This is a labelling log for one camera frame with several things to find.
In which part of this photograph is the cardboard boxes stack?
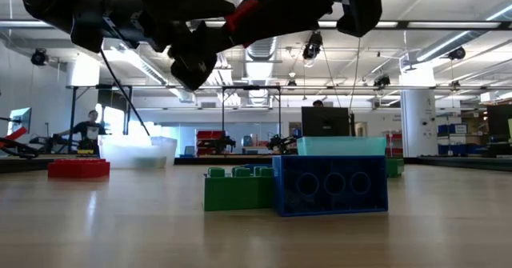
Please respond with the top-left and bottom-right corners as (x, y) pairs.
(459, 108), (488, 135)

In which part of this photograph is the white round pillar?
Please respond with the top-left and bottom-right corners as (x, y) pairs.
(399, 62), (438, 158)

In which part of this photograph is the small red toy brick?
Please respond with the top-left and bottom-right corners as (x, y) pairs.
(222, 0), (261, 48)

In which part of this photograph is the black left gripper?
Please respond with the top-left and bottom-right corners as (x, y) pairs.
(71, 0), (237, 92)

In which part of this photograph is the black overhead camera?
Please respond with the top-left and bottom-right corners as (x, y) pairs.
(302, 30), (324, 61)

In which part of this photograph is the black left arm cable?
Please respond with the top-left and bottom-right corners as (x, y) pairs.
(98, 47), (151, 137)

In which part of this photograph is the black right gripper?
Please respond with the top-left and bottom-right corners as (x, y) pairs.
(233, 0), (383, 48)

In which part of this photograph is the silver ventilation duct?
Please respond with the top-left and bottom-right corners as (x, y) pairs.
(242, 35), (283, 106)

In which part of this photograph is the clear plastic bin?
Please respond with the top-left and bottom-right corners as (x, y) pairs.
(98, 134), (178, 170)

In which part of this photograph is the lit computer monitor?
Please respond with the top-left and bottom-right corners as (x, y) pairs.
(6, 106), (33, 136)

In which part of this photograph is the blue toy brick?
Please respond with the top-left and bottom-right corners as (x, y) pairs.
(271, 154), (390, 218)

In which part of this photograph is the green toy brick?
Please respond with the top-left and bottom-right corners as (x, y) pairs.
(386, 158), (406, 178)
(203, 166), (275, 213)
(131, 157), (168, 170)

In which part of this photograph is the teal plastic bin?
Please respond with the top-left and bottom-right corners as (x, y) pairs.
(296, 135), (388, 157)

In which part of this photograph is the black monitor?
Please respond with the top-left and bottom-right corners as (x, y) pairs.
(486, 102), (512, 144)
(300, 106), (352, 138)

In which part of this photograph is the long red toy brick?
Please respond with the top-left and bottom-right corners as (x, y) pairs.
(47, 158), (111, 180)

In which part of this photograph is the blue bin shelf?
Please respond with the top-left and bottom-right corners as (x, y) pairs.
(436, 122), (488, 157)

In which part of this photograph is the red bin stack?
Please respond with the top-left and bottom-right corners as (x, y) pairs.
(195, 130), (226, 157)

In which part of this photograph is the black background station frame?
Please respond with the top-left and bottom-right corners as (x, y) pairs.
(221, 85), (282, 157)
(65, 83), (134, 155)

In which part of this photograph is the black ceiling camera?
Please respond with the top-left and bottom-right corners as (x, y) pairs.
(373, 74), (392, 89)
(446, 46), (467, 62)
(30, 47), (50, 67)

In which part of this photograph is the red and black clamp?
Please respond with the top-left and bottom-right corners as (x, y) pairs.
(0, 126), (40, 160)

